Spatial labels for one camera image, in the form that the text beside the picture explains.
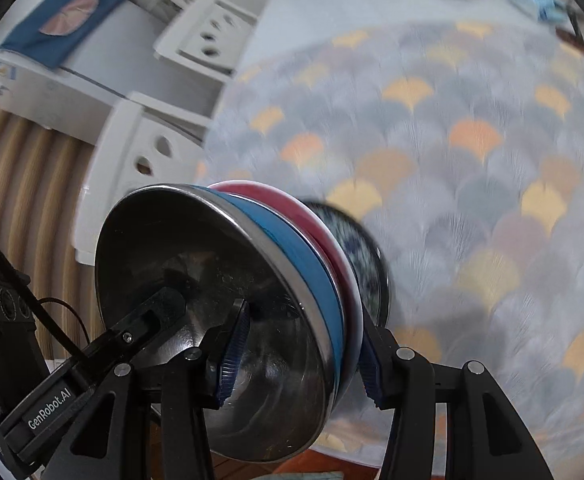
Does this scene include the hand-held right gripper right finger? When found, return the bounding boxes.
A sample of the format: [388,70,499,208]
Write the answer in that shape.
[358,310,555,480]

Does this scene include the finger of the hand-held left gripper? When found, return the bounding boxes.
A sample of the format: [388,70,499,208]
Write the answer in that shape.
[85,287,189,362]

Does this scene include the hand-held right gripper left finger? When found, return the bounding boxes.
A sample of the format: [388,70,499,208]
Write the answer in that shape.
[37,299,251,480]

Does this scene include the blue steel-lined bowl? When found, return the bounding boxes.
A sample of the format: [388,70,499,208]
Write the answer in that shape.
[94,183,348,461]

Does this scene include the blue floral ceramic plate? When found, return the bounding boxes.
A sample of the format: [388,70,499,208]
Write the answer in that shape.
[302,200,390,332]

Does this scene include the red steel-lined bowl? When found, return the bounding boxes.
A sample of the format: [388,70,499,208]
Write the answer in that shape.
[207,178,365,376]

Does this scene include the white chair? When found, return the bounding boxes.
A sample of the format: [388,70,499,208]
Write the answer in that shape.
[74,91,223,266]
[153,0,259,79]

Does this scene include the fan-patterned table mat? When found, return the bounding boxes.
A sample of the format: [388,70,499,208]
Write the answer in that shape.
[192,20,584,471]

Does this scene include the white refrigerator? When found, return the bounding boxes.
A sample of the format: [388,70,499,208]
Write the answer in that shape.
[0,0,208,137]

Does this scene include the blue cloth with pink fan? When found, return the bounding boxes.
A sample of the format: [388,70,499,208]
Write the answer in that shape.
[0,0,133,69]

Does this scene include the thin black cable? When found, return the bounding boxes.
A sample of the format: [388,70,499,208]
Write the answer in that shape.
[37,297,91,347]

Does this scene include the thick black cable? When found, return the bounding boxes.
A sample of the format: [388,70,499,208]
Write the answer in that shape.
[0,216,91,361]

